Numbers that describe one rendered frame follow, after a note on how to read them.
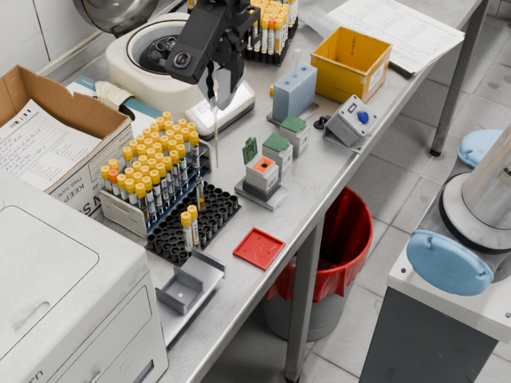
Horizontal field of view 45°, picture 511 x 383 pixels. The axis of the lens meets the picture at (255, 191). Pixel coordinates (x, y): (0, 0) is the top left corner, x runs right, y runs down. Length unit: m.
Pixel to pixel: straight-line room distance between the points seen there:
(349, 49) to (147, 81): 0.48
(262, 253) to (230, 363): 0.91
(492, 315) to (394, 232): 1.29
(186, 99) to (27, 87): 0.31
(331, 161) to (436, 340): 0.39
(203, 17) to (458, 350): 0.71
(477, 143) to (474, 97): 2.02
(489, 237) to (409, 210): 1.58
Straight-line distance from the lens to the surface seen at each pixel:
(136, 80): 1.28
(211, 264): 1.02
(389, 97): 1.43
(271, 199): 1.15
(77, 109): 1.23
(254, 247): 1.10
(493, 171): 0.76
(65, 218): 0.78
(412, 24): 1.66
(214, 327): 1.01
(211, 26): 0.83
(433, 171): 2.56
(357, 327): 2.05
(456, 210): 0.82
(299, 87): 1.28
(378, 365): 1.34
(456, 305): 1.04
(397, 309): 1.16
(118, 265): 0.72
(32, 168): 1.20
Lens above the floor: 1.75
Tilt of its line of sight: 47 degrees down
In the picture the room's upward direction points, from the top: 1 degrees clockwise
